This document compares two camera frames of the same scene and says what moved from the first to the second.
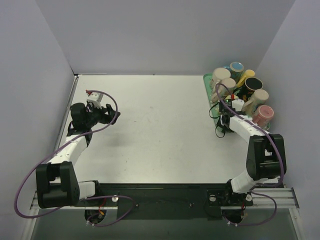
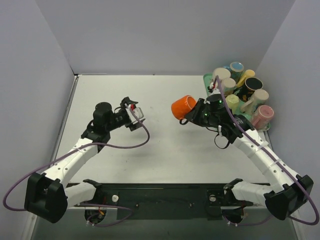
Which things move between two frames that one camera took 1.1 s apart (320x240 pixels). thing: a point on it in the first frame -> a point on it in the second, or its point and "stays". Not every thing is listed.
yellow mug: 248,73 stays
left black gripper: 104,114 -> 129,114
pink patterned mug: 264,115 stays
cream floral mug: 259,97 stays
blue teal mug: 236,69 stays
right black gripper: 225,107 -> 195,114
